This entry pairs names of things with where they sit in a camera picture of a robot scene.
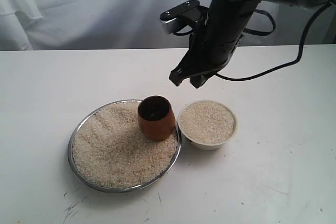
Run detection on black cable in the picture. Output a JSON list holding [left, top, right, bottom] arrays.
[[215, 2, 332, 81]]

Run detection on white bowl of rice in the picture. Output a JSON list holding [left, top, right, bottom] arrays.
[[177, 100, 238, 151]]

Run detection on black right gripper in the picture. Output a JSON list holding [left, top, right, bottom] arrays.
[[169, 0, 260, 89]]

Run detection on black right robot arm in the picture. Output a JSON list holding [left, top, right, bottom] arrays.
[[160, 0, 335, 88]]

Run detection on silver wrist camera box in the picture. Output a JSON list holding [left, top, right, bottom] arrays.
[[160, 0, 201, 36]]

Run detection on white backdrop cloth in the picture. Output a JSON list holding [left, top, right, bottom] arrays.
[[0, 0, 336, 51]]

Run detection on brown wooden cup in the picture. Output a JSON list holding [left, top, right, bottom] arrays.
[[138, 95, 175, 141]]

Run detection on round metal rice plate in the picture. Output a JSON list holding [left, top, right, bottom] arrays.
[[67, 100, 181, 193]]

